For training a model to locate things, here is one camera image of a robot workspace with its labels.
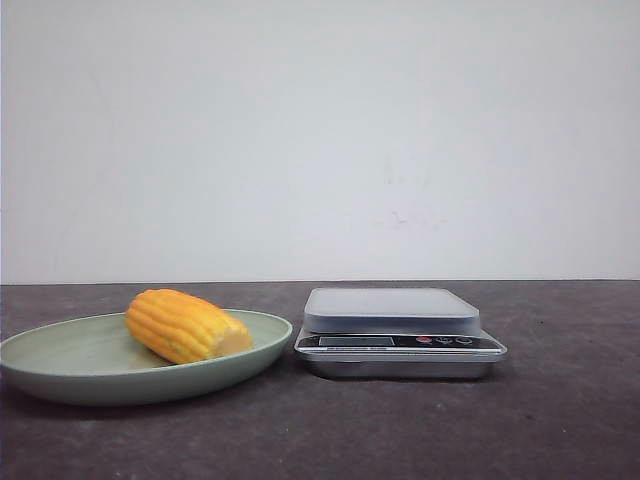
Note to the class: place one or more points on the yellow corn cob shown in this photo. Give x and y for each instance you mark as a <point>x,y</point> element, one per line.
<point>182,328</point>

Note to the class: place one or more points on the silver digital kitchen scale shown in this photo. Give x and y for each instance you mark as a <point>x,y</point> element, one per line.
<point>403,333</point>

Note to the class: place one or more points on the light green plate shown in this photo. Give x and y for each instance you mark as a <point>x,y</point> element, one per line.
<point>94,361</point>

